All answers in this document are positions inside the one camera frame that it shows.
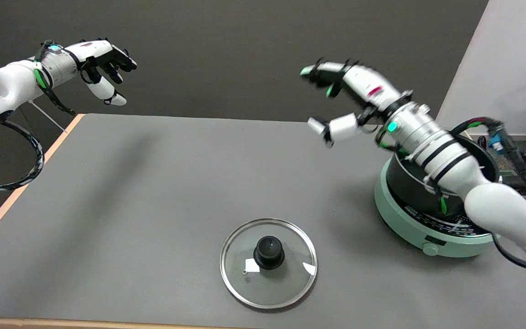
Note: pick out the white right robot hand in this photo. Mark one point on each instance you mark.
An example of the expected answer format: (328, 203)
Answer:
(365, 82)

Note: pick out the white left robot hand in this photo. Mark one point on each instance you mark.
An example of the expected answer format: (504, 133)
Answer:
(94, 49)

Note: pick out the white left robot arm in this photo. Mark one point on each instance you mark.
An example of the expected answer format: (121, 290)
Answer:
(12, 82)

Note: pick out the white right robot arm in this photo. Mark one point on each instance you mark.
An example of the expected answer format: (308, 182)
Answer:
(496, 205)

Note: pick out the green induction cooker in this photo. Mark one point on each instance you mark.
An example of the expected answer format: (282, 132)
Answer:
(409, 228)

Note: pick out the glass lid with black knob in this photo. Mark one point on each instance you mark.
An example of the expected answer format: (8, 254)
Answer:
(281, 288)

